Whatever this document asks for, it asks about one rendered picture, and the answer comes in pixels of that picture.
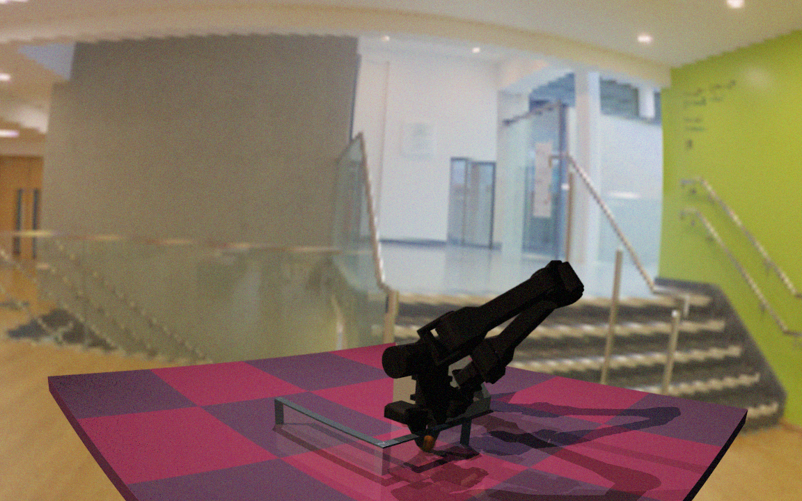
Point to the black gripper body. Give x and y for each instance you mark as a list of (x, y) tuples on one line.
[(406, 413)]

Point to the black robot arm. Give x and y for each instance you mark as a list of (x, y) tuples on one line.
[(462, 333)]

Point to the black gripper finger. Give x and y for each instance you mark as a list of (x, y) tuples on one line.
[(438, 417), (419, 426)]

